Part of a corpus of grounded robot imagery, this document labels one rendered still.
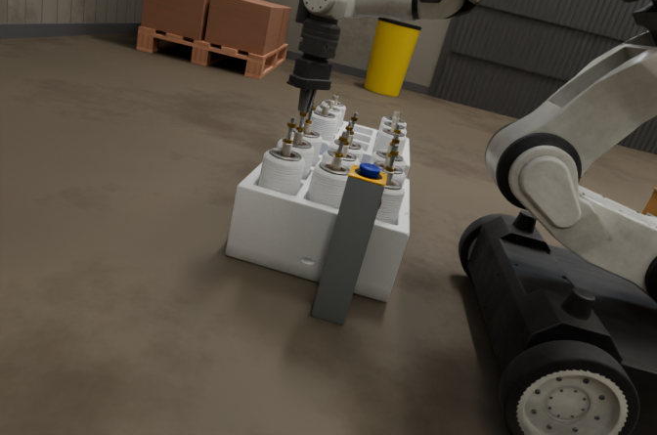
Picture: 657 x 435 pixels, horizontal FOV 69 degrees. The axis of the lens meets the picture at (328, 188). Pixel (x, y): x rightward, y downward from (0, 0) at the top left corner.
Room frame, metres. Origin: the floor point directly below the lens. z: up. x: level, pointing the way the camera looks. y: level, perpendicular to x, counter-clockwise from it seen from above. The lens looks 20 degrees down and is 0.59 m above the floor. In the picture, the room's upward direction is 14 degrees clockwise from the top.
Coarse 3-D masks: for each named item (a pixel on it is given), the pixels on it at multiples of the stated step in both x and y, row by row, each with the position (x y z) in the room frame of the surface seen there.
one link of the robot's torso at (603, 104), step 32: (608, 64) 0.94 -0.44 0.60; (640, 64) 0.82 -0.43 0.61; (576, 96) 0.86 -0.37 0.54; (608, 96) 0.85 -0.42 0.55; (640, 96) 0.84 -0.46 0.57; (512, 128) 0.93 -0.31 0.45; (544, 128) 0.86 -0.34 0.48; (576, 128) 0.85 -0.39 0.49; (608, 128) 0.85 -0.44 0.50; (512, 160) 0.83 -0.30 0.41; (576, 160) 0.83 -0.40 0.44
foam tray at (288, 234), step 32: (320, 160) 1.30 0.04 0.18; (256, 192) 0.97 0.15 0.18; (256, 224) 0.97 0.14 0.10; (288, 224) 0.97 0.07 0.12; (320, 224) 0.96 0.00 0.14; (384, 224) 0.97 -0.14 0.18; (256, 256) 0.97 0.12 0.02; (288, 256) 0.97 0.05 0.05; (320, 256) 0.96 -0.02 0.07; (384, 256) 0.95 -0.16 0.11; (384, 288) 0.95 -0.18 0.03
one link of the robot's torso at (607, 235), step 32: (544, 160) 0.81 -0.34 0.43; (512, 192) 0.82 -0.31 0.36; (544, 192) 0.81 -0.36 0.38; (576, 192) 0.81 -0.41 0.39; (544, 224) 0.81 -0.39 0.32; (576, 224) 0.81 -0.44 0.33; (608, 224) 0.85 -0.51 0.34; (640, 224) 0.85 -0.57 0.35; (608, 256) 0.85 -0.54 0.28; (640, 256) 0.85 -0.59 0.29; (640, 288) 0.85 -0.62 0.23
